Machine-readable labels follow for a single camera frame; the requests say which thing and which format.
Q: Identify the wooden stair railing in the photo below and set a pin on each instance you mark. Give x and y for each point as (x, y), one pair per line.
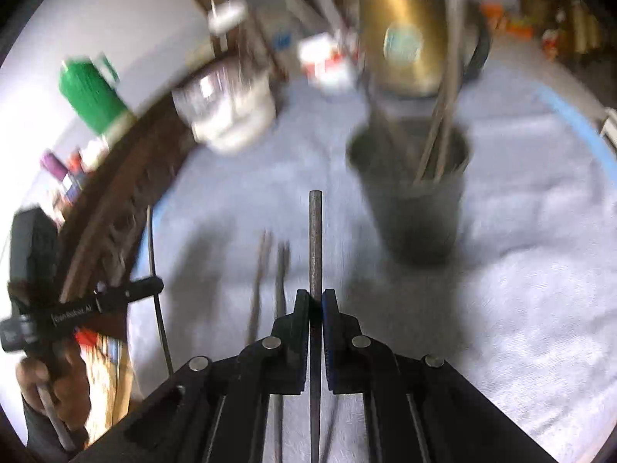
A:
(564, 24)

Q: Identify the red box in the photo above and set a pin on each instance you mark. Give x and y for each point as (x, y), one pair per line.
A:
(76, 161)

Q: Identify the blue table cover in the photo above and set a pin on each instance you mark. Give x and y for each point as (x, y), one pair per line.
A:
(573, 115)

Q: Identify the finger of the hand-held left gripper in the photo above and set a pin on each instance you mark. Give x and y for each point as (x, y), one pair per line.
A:
(130, 293)

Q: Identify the large white basin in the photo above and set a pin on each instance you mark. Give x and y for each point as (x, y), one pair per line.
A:
(236, 125)

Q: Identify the person's left hand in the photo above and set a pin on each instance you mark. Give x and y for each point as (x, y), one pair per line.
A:
(67, 395)

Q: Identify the dark wooden chopstick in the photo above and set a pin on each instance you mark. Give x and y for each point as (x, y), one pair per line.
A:
(431, 140)
(258, 279)
(155, 251)
(282, 279)
(448, 82)

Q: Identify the purple box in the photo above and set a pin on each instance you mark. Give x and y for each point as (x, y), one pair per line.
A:
(54, 165)

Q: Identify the grey chopstick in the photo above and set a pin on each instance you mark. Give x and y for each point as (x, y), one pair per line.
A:
(315, 251)

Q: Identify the grey metal chopstick holder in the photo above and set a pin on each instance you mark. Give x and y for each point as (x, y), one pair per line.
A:
(414, 212)

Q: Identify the gold electric kettle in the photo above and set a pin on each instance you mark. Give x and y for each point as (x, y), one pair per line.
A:
(409, 33)

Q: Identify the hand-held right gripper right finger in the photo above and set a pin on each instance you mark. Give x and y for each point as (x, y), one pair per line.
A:
(330, 333)

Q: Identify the grey tablecloth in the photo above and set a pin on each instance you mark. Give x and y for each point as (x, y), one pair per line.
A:
(506, 260)

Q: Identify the small white box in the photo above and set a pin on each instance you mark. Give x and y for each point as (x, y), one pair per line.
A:
(610, 126)

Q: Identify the red band white bowl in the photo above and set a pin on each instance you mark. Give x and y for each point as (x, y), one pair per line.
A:
(330, 63)

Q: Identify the plastic wrapped glass bowl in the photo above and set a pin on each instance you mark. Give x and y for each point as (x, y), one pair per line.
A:
(212, 87)

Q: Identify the dark carved wooden railing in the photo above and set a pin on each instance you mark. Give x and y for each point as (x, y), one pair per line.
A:
(125, 193)

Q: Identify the green thermos jug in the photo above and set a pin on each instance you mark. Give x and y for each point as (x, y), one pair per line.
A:
(94, 96)

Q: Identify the plain white bowl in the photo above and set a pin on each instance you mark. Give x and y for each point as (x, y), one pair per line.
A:
(318, 48)

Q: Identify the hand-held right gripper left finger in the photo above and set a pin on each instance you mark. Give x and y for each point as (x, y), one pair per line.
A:
(301, 333)

